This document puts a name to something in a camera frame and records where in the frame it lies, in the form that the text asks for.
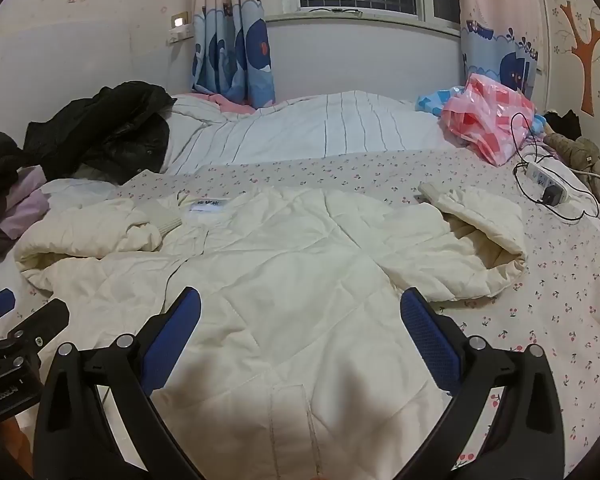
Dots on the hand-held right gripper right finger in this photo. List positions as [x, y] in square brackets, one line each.
[430, 340]

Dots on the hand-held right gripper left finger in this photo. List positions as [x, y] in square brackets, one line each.
[172, 340]

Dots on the cream quilted puffer jacket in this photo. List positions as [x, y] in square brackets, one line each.
[290, 270]

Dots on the lilac garment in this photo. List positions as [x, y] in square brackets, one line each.
[30, 202]

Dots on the cherry print blanket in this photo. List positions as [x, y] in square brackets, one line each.
[555, 310]

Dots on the black charger adapter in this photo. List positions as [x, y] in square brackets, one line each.
[552, 195]

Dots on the white power strip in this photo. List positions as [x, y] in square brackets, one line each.
[537, 172]

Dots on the black jacket with fur hood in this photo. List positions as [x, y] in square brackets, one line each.
[105, 125]

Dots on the pink checked plastic bag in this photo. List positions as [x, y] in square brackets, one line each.
[485, 115]

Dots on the olive jacket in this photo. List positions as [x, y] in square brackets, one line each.
[580, 155]

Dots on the blue patterned cloth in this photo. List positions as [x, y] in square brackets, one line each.
[437, 100]

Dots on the pink blanket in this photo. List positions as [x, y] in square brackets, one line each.
[225, 102]

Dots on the white striped duvet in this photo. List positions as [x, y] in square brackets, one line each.
[305, 125]

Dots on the dark cloth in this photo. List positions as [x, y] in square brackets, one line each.
[562, 122]

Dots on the white padded headboard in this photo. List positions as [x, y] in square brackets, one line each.
[80, 60]

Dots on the pink blue whale curtain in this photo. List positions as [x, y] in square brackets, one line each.
[235, 45]

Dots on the pink blue boat curtain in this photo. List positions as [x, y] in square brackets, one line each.
[500, 35]

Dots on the white wall socket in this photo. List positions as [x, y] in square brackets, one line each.
[180, 35]

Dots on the lit wall switch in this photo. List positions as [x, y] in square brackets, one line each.
[180, 21]

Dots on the orange tree wall sticker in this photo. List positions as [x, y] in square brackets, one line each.
[587, 60]

